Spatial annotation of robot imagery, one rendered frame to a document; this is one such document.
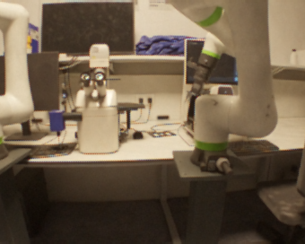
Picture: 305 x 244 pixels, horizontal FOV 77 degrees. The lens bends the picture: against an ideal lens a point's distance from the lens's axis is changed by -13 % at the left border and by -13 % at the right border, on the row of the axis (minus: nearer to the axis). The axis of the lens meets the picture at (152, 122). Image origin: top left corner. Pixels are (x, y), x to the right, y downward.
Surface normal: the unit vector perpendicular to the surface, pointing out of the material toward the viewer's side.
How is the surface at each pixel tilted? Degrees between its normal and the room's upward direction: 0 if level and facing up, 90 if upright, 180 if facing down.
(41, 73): 86
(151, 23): 90
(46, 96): 86
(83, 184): 90
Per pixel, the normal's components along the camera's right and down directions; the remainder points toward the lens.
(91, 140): 0.12, 0.20
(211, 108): -0.66, 0.10
